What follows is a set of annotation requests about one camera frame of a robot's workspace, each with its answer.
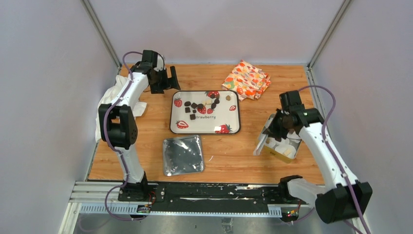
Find white cloth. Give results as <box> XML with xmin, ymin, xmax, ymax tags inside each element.
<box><xmin>95</xmin><ymin>75</ymin><xmax>147</xmax><ymax>142</ymax></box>

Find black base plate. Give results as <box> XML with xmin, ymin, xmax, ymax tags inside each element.
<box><xmin>117</xmin><ymin>181</ymin><xmax>307</xmax><ymax>215</ymax></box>

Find orange floral cloth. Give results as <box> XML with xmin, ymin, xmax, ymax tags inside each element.
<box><xmin>221</xmin><ymin>60</ymin><xmax>271</xmax><ymax>101</ymax></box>

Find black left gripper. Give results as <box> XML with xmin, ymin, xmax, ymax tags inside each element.
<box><xmin>150</xmin><ymin>66</ymin><xmax>180</xmax><ymax>95</ymax></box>

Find silver tin lid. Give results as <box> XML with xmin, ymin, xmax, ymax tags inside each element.
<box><xmin>163</xmin><ymin>135</ymin><xmax>205</xmax><ymax>176</ymax></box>

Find yellow tin box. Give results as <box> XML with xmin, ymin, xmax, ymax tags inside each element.
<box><xmin>253</xmin><ymin>114</ymin><xmax>302</xmax><ymax>163</ymax></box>

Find white paper cup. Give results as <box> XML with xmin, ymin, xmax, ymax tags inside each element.
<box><xmin>275</xmin><ymin>144</ymin><xmax>297</xmax><ymax>160</ymax></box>

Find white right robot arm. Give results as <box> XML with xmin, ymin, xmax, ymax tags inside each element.
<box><xmin>263</xmin><ymin>90</ymin><xmax>373</xmax><ymax>224</ymax></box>

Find metal tongs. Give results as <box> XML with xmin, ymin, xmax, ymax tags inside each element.
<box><xmin>253</xmin><ymin>134</ymin><xmax>268</xmax><ymax>156</ymax></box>

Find strawberry print tray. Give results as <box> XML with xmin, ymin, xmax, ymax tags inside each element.
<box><xmin>169</xmin><ymin>90</ymin><xmax>241</xmax><ymax>135</ymax></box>

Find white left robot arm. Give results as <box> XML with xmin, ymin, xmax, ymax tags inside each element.
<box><xmin>98</xmin><ymin>50</ymin><xmax>181</xmax><ymax>201</ymax></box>

